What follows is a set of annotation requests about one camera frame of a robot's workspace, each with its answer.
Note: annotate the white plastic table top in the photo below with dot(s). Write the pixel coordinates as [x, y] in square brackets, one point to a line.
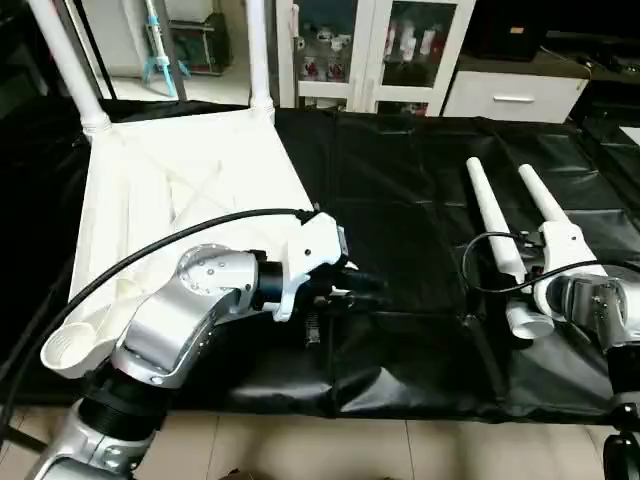
[180, 170]

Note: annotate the white plastic table leg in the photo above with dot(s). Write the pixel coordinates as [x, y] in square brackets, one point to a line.
[495, 225]
[70, 70]
[259, 60]
[540, 195]

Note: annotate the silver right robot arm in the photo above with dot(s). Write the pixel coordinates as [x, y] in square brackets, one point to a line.
[600, 305]

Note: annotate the black work mat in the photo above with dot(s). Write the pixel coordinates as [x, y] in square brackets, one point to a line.
[420, 200]

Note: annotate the white flat board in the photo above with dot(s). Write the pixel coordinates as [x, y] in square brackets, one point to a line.
[632, 135]

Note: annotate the white drawer unit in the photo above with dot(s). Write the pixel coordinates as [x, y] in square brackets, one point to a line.
[515, 97]

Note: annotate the white glass door cabinet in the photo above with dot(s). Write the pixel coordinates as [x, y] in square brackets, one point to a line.
[350, 50]

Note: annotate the light blue stand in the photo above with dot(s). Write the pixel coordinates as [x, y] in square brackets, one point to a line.
[158, 40]

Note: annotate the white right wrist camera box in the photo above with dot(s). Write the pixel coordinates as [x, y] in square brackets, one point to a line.
[570, 250]

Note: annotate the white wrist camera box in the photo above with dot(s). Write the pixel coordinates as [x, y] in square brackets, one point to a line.
[315, 245]
[570, 250]

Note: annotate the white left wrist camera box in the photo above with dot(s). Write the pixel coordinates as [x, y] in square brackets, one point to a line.
[315, 245]

